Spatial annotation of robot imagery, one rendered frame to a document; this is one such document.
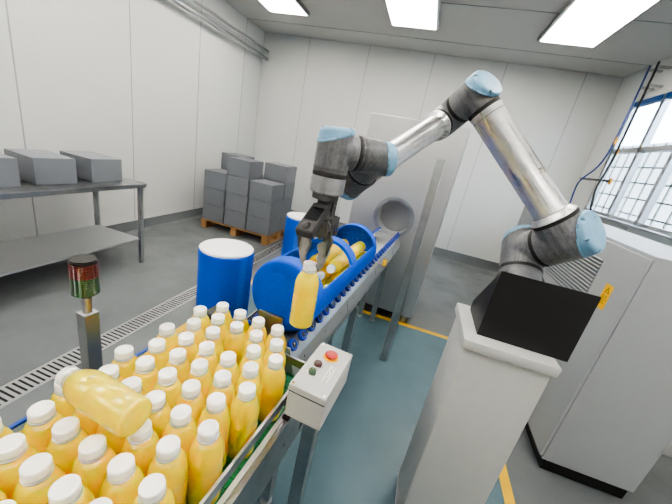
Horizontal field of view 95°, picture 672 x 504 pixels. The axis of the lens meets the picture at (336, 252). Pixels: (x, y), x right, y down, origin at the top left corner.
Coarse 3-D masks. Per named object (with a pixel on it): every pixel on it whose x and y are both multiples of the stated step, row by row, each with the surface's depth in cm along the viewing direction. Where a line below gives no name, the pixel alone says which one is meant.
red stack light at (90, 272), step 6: (96, 264) 81; (72, 270) 78; (78, 270) 78; (84, 270) 79; (90, 270) 80; (96, 270) 81; (72, 276) 79; (78, 276) 79; (84, 276) 79; (90, 276) 80; (96, 276) 82
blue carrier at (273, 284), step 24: (312, 240) 149; (336, 240) 148; (360, 240) 191; (264, 264) 115; (288, 264) 111; (360, 264) 159; (264, 288) 118; (288, 288) 113; (336, 288) 128; (288, 312) 116
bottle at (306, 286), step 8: (304, 272) 86; (312, 272) 85; (296, 280) 86; (304, 280) 85; (312, 280) 85; (296, 288) 86; (304, 288) 85; (312, 288) 85; (296, 296) 87; (304, 296) 86; (312, 296) 86; (296, 304) 87; (304, 304) 86; (312, 304) 88; (296, 312) 88; (304, 312) 87; (312, 312) 89; (296, 320) 88; (304, 320) 88; (312, 320) 91; (304, 328) 89
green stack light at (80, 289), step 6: (72, 282) 79; (78, 282) 79; (84, 282) 80; (90, 282) 81; (96, 282) 82; (72, 288) 80; (78, 288) 80; (84, 288) 80; (90, 288) 81; (96, 288) 83; (72, 294) 81; (78, 294) 80; (84, 294) 81; (90, 294) 82; (96, 294) 83
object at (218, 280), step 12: (204, 264) 156; (216, 264) 154; (228, 264) 155; (240, 264) 159; (252, 264) 170; (204, 276) 158; (216, 276) 156; (228, 276) 157; (240, 276) 162; (204, 288) 160; (216, 288) 158; (228, 288) 160; (240, 288) 164; (204, 300) 162; (216, 300) 161; (228, 300) 162; (240, 300) 168
